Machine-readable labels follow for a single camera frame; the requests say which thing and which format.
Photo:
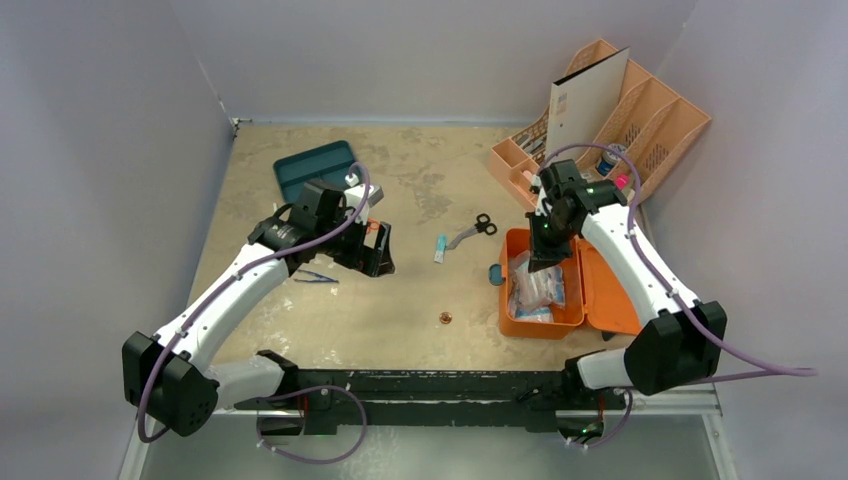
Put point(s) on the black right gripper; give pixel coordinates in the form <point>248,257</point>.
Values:
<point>549,240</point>

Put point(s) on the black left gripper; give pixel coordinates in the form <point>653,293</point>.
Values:
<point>380,261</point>

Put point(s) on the white gloves bag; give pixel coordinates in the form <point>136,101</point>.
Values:
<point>539,315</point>

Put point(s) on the orange handled scissors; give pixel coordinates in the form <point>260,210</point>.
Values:
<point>373,226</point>

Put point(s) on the blue plastic tweezers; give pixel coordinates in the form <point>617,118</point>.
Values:
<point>308,276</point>

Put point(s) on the teal sachet strip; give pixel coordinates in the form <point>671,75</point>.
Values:
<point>441,246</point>

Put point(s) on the black handled bandage scissors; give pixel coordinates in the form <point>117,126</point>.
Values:
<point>482,225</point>

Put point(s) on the teal plastic tray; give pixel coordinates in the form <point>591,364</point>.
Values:
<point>330,162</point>

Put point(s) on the adhesive bandages bag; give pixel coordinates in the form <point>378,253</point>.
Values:
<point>538,289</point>

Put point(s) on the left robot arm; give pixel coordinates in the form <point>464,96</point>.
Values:
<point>169,376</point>

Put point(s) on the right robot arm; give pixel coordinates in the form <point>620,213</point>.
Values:
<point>677,341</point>

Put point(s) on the orange medicine kit box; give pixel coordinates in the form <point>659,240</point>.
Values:
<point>592,295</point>

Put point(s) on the teal box latch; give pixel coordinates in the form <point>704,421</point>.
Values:
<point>496,274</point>

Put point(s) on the pink marker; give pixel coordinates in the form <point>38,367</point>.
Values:
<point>622,181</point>

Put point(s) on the white binder folder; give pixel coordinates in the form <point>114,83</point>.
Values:
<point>582,100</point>

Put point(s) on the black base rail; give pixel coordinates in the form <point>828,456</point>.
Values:
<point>537,401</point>

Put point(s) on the aluminium frame rail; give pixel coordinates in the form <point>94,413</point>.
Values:
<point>676,435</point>

